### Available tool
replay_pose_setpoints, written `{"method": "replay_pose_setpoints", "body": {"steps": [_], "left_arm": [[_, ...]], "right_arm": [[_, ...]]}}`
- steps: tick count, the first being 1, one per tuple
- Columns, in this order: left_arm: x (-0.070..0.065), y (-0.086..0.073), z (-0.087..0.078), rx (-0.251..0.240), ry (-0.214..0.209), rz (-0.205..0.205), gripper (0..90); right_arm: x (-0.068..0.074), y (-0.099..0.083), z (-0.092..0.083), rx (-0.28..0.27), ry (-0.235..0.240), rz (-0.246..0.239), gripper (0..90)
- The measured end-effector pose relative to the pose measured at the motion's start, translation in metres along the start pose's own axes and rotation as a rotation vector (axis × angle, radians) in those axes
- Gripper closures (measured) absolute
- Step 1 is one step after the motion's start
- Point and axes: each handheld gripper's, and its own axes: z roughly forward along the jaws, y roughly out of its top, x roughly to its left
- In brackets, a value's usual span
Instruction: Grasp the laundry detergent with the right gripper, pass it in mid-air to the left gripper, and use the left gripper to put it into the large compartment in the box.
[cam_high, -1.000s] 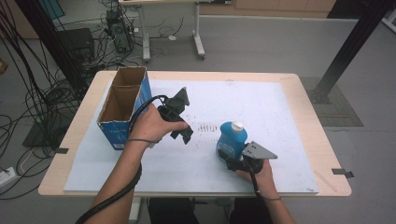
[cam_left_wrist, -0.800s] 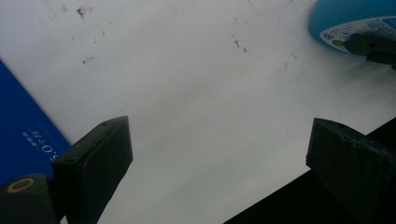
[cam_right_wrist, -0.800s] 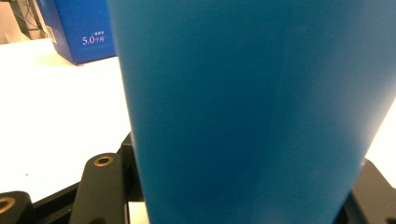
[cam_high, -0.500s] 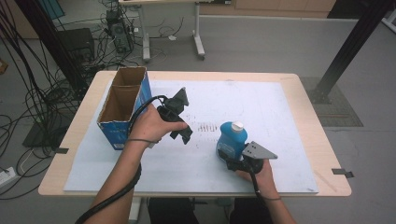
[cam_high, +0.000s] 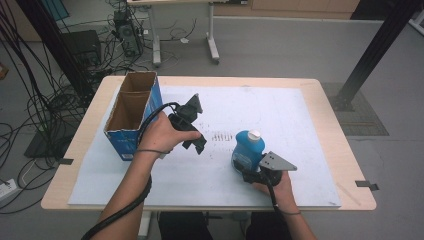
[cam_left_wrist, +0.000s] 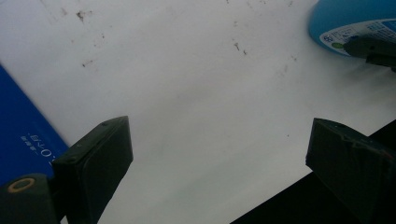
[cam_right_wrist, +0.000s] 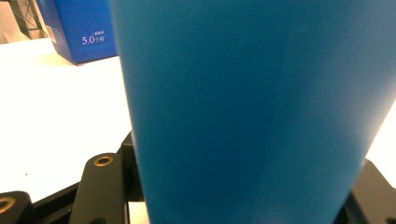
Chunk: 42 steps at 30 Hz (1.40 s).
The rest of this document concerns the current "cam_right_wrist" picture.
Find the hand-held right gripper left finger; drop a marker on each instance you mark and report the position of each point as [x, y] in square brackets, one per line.
[130, 168]

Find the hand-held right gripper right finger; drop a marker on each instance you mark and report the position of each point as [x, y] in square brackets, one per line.
[373, 193]

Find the blue bottle with white cap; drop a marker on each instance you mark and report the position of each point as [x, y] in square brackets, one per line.
[249, 109]

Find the blue cardboard box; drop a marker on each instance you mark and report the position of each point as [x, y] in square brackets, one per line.
[84, 31]

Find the white paper mat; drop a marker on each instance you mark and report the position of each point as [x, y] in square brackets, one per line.
[56, 118]

